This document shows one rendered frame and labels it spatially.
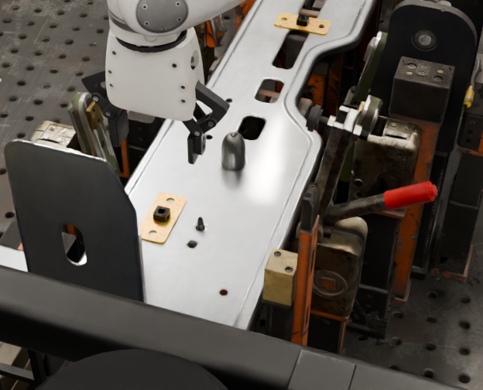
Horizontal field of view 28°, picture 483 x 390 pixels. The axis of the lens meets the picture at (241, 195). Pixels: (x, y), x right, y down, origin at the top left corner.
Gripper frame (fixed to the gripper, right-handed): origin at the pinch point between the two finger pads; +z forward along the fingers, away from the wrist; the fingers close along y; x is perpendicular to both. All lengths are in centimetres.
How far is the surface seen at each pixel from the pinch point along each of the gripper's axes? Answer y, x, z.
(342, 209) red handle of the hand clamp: -22.1, 0.5, 3.3
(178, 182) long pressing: 0.4, -6.7, 12.3
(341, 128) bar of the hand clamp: -21.2, 1.7, -9.1
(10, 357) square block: 4.7, 28.6, 6.5
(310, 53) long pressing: -8.2, -39.2, 11.9
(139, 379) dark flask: -27, 63, -49
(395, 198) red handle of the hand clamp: -27.7, 0.8, -0.4
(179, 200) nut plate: -1.0, -3.3, 12.0
